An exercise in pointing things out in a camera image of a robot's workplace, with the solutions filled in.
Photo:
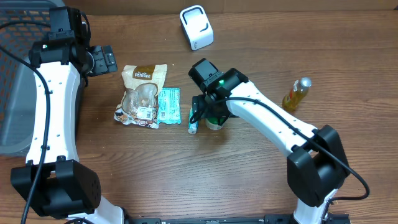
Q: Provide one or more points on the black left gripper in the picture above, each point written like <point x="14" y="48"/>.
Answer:
<point x="104" y="64"/>

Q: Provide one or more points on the teal snack packet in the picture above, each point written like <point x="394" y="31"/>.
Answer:
<point x="192" y="127"/>

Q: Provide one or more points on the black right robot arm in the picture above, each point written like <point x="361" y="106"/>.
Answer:
<point x="315" y="157"/>

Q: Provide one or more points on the teal white wet wipes pack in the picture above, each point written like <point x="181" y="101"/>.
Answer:
<point x="169" y="106"/>

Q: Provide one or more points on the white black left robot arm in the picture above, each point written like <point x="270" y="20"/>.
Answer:
<point x="53" y="182"/>

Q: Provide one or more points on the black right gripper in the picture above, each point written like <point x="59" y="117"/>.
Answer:
<point x="206" y="112"/>

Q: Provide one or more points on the grey plastic mesh basket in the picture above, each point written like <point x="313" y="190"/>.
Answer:
<point x="23" y="23"/>

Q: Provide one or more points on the yellow dish soap bottle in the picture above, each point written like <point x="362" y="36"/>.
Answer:
<point x="296" y="94"/>

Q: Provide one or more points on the white black barcode scanner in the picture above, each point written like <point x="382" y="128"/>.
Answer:
<point x="196" y="27"/>

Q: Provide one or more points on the brown white snack packet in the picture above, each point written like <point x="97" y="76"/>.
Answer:
<point x="139" y="104"/>

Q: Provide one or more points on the green lid white jar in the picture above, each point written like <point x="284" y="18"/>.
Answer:
<point x="212" y="124"/>

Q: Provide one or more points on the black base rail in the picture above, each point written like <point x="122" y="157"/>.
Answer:
<point x="267" y="219"/>

